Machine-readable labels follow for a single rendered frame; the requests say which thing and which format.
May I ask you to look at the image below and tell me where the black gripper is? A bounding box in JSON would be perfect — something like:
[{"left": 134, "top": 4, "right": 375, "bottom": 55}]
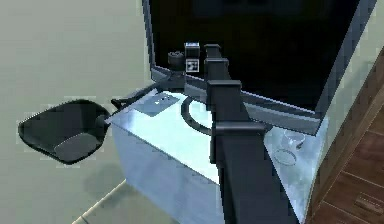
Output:
[{"left": 105, "top": 50, "right": 187, "bottom": 120}]

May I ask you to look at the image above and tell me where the black pan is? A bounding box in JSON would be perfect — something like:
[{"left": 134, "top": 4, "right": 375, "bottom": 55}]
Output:
[{"left": 17, "top": 98, "right": 112, "bottom": 166}]

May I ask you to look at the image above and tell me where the pale blue stand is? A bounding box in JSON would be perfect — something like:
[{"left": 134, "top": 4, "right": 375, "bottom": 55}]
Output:
[{"left": 108, "top": 87, "right": 330, "bottom": 224}]

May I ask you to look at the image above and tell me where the grey flat square plate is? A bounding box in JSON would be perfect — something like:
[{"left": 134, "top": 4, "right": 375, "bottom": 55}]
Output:
[{"left": 131, "top": 92, "right": 181, "bottom": 118}]

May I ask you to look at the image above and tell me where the black television set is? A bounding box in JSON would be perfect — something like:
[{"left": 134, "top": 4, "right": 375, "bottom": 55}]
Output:
[{"left": 141, "top": 0, "right": 380, "bottom": 137}]

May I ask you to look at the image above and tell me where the clear wine glass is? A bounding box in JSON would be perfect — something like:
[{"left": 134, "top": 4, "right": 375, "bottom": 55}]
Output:
[{"left": 272, "top": 129, "right": 307, "bottom": 167}]

